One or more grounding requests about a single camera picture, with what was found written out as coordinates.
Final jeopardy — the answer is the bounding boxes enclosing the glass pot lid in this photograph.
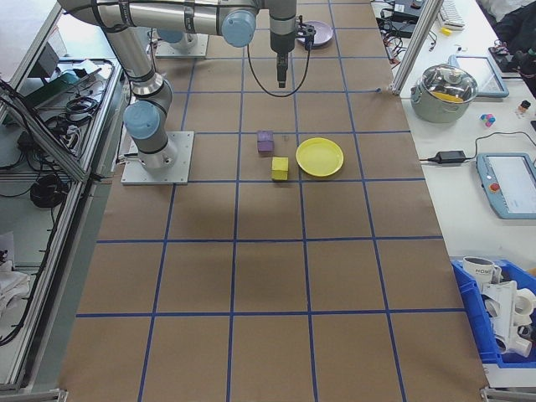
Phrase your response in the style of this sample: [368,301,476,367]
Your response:
[420,63,478,104]

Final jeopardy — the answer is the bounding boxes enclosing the white square base plate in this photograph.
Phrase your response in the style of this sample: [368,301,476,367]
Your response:
[155,33,209,59]
[121,131,196,186]

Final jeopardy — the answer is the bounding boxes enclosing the silver cooking pot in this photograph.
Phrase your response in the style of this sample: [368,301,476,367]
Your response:
[410,63,479,124]

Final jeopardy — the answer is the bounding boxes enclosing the purple foam block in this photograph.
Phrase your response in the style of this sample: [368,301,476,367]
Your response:
[255,130,276,154]

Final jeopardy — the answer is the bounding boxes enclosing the white printed mug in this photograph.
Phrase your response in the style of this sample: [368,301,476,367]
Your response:
[461,255,503,286]

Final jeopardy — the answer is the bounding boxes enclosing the V-shaped metal bar frame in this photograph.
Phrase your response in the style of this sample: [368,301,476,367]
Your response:
[0,0,126,390]

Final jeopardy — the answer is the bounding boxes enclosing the aluminium corner rail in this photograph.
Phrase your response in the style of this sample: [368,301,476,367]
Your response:
[0,387,70,402]
[479,387,536,402]

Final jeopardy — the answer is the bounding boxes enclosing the black adapter cable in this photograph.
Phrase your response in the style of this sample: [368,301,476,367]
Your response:
[463,131,536,161]

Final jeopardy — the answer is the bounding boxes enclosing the black cable coil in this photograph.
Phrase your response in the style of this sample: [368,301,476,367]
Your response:
[28,173,70,210]

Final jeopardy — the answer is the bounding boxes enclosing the black camera cable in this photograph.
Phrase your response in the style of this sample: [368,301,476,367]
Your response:
[245,41,312,98]

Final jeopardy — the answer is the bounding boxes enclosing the black electronics box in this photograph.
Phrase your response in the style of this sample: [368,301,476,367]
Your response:
[379,0,426,20]
[376,18,415,39]

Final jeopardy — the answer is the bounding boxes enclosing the white pipe fittings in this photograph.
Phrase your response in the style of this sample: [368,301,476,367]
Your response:
[481,278,536,357]

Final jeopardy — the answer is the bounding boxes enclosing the white keyboard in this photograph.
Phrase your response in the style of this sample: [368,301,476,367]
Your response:
[437,0,466,30]

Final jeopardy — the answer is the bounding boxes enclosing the aluminium frame post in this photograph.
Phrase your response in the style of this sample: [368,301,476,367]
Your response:
[387,0,445,96]

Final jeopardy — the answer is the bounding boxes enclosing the yellow foam block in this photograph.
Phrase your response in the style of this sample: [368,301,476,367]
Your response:
[271,156,291,183]

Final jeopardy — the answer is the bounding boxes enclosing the black power supply box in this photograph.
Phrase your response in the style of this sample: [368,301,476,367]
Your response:
[35,41,64,76]

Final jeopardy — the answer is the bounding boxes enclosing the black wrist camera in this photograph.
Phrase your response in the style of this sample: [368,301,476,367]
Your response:
[295,15,316,51]

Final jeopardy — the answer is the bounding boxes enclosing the yellow plastic plate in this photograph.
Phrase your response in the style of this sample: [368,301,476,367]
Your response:
[295,137,345,178]

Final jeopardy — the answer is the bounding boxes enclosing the blue plastic bin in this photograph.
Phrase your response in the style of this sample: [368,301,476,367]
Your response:
[451,258,536,364]

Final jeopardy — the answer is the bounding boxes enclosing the purple plastic plate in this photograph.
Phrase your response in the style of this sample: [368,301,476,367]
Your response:
[295,20,335,47]

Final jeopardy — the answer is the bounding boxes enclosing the green circuit board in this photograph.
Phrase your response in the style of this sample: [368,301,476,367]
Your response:
[31,70,104,100]

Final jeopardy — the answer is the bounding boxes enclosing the white crumpled cloth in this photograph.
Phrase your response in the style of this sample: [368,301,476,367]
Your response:
[0,232,33,319]

